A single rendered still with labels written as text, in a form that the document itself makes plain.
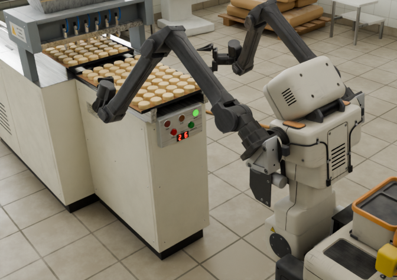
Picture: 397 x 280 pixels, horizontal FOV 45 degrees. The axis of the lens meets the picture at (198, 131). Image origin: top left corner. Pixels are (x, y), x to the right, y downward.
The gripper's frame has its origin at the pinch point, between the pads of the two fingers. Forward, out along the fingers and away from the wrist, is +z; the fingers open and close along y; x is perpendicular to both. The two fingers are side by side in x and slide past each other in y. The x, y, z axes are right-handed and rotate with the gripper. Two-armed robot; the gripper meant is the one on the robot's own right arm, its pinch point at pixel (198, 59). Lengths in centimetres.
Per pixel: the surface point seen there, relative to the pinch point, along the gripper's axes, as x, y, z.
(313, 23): -362, -84, -100
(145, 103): 36.2, -6.8, 19.9
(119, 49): -34, -6, 48
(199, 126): 20.7, -25.8, -1.1
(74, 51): -37, -7, 75
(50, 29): -14, 12, 77
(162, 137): 35.5, -23.5, 14.0
